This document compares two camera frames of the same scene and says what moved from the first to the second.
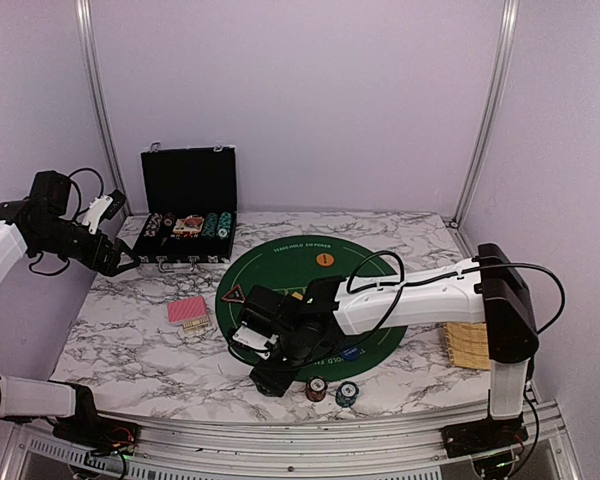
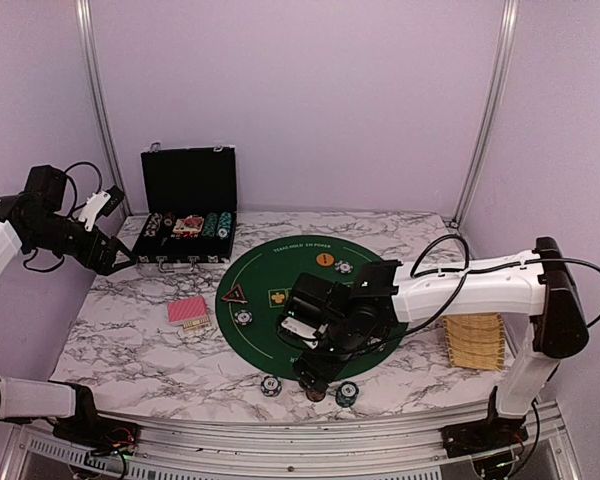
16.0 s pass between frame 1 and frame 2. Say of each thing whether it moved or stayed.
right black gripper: moved
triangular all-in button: stayed
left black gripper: stayed
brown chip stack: stayed
